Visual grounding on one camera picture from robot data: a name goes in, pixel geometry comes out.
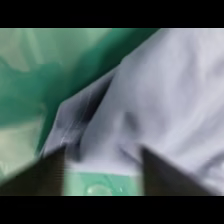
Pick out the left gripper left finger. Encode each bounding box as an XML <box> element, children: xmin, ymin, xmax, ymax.
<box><xmin>0</xmin><ymin>145</ymin><xmax>66</xmax><ymax>197</ymax></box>

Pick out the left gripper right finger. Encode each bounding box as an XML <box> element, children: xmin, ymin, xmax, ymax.
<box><xmin>141</xmin><ymin>146</ymin><xmax>214</xmax><ymax>197</ymax></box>

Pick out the light grey shirt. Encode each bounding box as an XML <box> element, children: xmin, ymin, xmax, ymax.
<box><xmin>40</xmin><ymin>28</ymin><xmax>224</xmax><ymax>194</ymax></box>

